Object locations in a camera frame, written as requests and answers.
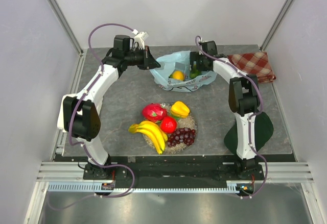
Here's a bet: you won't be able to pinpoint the yellow fake bell pepper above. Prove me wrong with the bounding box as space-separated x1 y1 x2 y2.
170 101 190 118

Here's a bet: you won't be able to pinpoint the orange yellow fake mango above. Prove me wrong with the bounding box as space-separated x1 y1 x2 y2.
189 65 201 79

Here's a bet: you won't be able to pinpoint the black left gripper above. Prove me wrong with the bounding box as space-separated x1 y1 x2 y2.
125 46 161 71

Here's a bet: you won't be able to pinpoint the dark green baseball cap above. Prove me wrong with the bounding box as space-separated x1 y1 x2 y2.
224 112 274 155

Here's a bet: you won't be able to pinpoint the light blue plastic bag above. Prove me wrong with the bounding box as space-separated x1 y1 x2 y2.
150 51 217 92

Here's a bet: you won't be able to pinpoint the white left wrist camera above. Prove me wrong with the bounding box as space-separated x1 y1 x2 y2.
132 29 149 49

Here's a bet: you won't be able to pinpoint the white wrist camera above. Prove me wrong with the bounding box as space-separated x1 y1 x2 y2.
132 29 149 49
198 37 207 45

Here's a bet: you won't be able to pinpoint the red fake dragon fruit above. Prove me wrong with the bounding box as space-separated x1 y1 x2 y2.
142 104 168 123

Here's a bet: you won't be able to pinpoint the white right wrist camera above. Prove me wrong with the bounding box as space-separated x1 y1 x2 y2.
198 37 207 45

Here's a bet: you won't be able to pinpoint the light blue cable duct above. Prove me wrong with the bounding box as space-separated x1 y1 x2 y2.
48 182 253 193

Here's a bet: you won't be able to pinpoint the red fake tomato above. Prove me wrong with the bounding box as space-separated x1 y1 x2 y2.
160 116 177 134

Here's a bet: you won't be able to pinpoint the yellow fake banana bunch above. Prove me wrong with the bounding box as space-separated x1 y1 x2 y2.
128 120 168 155

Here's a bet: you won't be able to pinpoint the speckled round plate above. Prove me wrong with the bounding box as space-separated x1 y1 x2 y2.
142 103 198 155

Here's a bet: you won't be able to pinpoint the dark purple fake grapes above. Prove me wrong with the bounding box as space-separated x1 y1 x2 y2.
166 127 197 147

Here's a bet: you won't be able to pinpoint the yellow fake lemon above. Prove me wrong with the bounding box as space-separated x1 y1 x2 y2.
171 70 185 81

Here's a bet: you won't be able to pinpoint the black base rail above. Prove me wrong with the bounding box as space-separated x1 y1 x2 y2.
83 155 265 187

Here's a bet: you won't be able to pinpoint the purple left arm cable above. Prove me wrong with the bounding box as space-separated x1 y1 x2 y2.
47 23 135 211

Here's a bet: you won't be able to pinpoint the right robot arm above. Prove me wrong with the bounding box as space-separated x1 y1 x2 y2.
190 36 263 180

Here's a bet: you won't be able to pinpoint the red checkered cloth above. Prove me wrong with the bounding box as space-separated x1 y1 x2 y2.
227 52 276 83

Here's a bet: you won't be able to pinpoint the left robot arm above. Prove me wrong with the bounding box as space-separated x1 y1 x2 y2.
57 32 160 180

